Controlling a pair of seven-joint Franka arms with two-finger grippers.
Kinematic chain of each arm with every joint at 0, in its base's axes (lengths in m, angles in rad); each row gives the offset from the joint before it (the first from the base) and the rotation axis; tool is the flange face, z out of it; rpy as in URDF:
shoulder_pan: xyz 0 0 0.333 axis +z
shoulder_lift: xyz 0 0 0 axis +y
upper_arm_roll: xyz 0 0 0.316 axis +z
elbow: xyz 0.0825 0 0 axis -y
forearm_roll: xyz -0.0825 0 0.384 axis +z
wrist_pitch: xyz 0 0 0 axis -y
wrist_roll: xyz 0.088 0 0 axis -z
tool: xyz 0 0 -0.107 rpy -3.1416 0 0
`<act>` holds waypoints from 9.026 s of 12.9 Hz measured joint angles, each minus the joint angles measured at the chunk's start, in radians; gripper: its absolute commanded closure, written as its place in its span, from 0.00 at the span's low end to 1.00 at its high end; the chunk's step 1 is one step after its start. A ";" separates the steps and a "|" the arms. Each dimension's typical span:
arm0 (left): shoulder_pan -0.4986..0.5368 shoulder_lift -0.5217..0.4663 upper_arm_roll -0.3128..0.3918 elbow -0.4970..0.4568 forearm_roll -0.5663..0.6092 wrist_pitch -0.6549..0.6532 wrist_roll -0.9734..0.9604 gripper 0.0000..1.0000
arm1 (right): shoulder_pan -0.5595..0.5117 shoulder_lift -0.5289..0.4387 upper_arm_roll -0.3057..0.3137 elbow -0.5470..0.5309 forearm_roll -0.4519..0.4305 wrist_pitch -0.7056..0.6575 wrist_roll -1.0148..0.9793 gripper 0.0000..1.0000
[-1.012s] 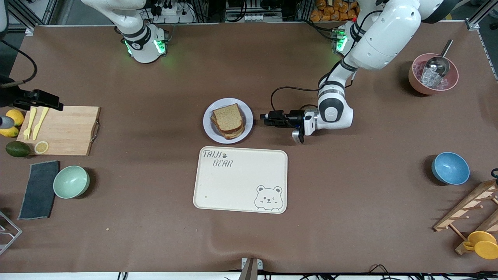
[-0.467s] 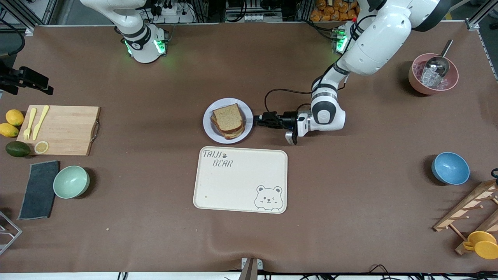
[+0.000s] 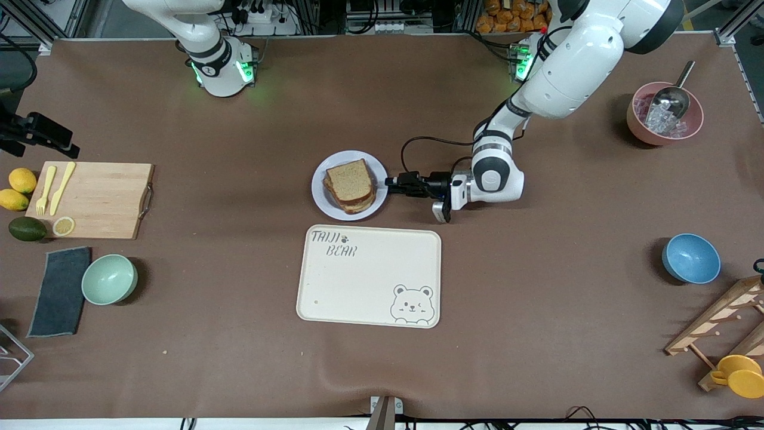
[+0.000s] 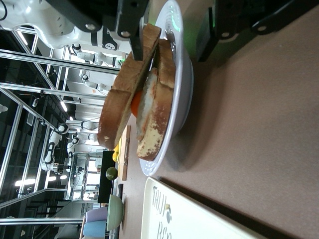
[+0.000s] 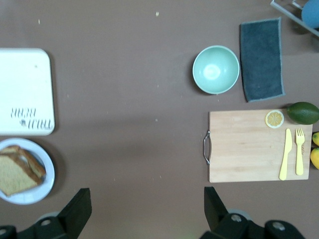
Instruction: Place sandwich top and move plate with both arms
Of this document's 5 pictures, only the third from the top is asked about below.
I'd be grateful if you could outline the lavender round plate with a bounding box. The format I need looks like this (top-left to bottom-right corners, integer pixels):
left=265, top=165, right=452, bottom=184
left=311, top=150, right=390, bottom=222

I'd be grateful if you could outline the brown bread slice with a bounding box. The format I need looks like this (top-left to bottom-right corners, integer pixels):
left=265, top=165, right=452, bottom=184
left=323, top=176, right=377, bottom=214
left=325, top=159, right=375, bottom=204

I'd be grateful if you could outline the yellow plastic knife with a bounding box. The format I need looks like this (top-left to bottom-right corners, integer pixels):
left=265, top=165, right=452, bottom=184
left=50, top=161, right=78, bottom=216

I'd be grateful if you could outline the yellow plastic fork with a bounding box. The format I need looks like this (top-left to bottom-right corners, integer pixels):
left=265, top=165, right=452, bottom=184
left=36, top=165, right=58, bottom=216

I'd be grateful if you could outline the yellow lemon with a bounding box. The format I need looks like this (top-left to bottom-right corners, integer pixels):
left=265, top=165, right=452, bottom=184
left=0, top=189, right=30, bottom=211
left=8, top=168, right=38, bottom=194

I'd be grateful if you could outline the wooden cutting board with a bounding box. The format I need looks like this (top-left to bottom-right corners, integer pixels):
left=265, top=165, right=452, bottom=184
left=25, top=161, right=156, bottom=241

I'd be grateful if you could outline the green avocado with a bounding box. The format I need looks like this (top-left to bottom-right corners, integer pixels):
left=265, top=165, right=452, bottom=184
left=8, top=216, right=47, bottom=241

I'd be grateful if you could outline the cream bear print tray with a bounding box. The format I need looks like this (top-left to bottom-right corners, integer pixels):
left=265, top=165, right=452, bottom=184
left=297, top=225, right=442, bottom=328

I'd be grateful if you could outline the mint green bowl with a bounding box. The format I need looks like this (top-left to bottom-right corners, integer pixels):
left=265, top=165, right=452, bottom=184
left=81, top=254, right=138, bottom=306

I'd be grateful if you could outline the dark grey cloth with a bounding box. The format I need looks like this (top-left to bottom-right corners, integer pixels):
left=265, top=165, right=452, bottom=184
left=27, top=247, right=92, bottom=338

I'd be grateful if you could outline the orange buns pile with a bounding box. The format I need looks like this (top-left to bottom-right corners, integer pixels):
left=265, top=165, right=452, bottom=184
left=476, top=0, right=562, bottom=33

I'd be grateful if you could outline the pink bowl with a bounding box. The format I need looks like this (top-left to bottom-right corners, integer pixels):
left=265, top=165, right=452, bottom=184
left=626, top=82, right=705, bottom=146

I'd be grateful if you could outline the white power strip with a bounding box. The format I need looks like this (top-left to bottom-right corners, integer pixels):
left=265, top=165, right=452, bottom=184
left=238, top=3, right=288, bottom=24

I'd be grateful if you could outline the clear ice cubes pile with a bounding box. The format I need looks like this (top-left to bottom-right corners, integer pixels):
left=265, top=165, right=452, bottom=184
left=634, top=94, right=700, bottom=137

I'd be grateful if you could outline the metal scoop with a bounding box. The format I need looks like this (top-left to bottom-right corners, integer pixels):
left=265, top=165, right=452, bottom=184
left=649, top=60, right=697, bottom=120

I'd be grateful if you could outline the blue bowl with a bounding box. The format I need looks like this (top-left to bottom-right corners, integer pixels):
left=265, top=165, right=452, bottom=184
left=661, top=234, right=721, bottom=284

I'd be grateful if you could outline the wooden peg rack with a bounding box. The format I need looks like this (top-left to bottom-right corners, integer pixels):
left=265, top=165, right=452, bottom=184
left=664, top=276, right=764, bottom=392

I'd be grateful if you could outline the yellow cup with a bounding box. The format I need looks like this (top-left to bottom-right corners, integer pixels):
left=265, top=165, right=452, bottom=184
left=710, top=355, right=764, bottom=399

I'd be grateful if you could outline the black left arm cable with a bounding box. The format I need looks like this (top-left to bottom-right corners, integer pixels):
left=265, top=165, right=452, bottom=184
left=401, top=136, right=478, bottom=180

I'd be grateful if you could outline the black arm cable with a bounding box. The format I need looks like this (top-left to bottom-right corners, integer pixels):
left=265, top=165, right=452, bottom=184
left=401, top=136, right=478, bottom=180
left=0, top=33, right=38, bottom=94

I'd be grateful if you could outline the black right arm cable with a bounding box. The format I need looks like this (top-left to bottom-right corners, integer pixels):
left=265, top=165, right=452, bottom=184
left=0, top=33, right=38, bottom=94

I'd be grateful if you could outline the metal wire rack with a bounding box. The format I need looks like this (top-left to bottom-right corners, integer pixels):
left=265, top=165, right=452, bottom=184
left=0, top=324, right=35, bottom=392

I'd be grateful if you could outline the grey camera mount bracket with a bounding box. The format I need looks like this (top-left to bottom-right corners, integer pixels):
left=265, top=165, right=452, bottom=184
left=365, top=395, right=404, bottom=430

